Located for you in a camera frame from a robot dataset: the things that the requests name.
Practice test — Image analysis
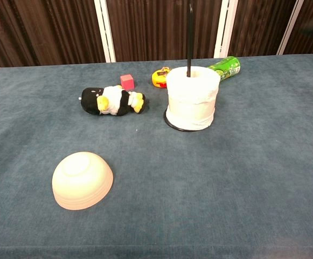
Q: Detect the green tea plastic bottle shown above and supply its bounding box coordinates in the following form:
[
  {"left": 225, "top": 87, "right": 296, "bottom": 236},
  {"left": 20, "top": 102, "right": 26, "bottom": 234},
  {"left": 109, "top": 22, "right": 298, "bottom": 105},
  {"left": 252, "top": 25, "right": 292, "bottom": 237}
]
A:
[{"left": 207, "top": 56, "right": 241, "bottom": 82}]

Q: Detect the blue table cloth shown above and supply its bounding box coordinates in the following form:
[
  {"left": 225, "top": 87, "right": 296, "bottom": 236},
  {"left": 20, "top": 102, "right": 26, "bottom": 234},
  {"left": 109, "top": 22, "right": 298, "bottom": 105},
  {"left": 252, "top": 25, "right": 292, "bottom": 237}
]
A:
[{"left": 0, "top": 53, "right": 313, "bottom": 259}]

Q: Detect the yellow tape measure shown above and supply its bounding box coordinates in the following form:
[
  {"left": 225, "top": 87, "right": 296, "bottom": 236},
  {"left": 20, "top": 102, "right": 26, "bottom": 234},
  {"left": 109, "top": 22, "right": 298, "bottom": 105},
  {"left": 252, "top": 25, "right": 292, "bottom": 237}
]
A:
[{"left": 151, "top": 66, "right": 172, "bottom": 88}]

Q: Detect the white partition frame post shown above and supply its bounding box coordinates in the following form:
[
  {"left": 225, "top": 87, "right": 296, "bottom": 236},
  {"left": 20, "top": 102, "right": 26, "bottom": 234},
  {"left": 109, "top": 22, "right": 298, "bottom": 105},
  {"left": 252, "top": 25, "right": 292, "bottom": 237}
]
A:
[
  {"left": 93, "top": 0, "right": 116, "bottom": 63},
  {"left": 213, "top": 0, "right": 239, "bottom": 59},
  {"left": 276, "top": 0, "right": 305, "bottom": 56}
]

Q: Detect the black paper towel stand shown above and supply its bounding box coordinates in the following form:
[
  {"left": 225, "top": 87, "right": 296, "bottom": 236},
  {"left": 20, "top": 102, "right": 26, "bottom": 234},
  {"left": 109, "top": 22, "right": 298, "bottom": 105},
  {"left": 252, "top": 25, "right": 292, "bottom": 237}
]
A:
[{"left": 163, "top": 4, "right": 217, "bottom": 133}]

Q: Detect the cream upturned bowl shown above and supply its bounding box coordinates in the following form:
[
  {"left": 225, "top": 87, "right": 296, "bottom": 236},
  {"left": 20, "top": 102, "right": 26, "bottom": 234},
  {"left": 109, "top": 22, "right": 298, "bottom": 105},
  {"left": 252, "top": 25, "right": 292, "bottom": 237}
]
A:
[{"left": 51, "top": 151, "right": 114, "bottom": 211}]

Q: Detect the red cube block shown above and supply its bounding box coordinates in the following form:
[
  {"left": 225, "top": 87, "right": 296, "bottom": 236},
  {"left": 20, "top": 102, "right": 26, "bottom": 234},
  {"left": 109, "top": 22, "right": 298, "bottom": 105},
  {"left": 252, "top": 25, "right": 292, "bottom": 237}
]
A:
[{"left": 120, "top": 74, "right": 135, "bottom": 91}]

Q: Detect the white paper towel roll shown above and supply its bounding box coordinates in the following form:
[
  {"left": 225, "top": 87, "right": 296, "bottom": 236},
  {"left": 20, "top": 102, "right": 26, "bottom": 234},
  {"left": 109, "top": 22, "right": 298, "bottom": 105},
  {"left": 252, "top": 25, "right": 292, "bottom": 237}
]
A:
[{"left": 165, "top": 66, "right": 221, "bottom": 132}]

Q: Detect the black white penguin plush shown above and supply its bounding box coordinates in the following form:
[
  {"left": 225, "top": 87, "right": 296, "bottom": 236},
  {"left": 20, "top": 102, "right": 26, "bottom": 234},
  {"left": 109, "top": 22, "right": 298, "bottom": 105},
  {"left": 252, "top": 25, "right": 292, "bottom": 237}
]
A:
[{"left": 78, "top": 85, "right": 147, "bottom": 117}]

